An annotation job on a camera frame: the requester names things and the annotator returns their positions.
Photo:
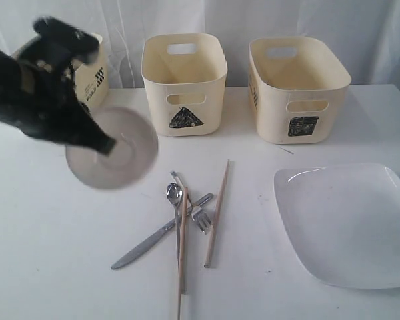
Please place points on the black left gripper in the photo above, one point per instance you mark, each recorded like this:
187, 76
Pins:
48, 108

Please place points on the white ceramic bowl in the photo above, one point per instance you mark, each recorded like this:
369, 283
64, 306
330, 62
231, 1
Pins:
131, 159

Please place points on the stainless steel spoon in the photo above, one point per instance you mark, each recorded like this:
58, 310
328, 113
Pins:
175, 197

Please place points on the wooden chopstick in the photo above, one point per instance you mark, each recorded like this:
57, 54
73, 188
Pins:
218, 207
181, 279

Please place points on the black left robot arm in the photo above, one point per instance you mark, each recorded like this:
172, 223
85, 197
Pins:
10, 90

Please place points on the cream bin with black circle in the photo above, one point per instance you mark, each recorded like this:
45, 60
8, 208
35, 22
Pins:
96, 80

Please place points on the cream bin with black triangle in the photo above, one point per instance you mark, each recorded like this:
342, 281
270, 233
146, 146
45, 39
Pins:
184, 77

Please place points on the stainless steel knife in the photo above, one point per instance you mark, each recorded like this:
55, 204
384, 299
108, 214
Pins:
153, 239

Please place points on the stainless steel fork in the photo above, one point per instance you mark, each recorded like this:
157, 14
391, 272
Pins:
200, 217

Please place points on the cream bin with black square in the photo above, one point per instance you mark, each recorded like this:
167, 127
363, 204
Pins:
296, 87

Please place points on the white square plate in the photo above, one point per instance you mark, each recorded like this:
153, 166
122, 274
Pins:
343, 222

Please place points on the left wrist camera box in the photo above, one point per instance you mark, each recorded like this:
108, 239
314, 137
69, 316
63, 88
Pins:
80, 45

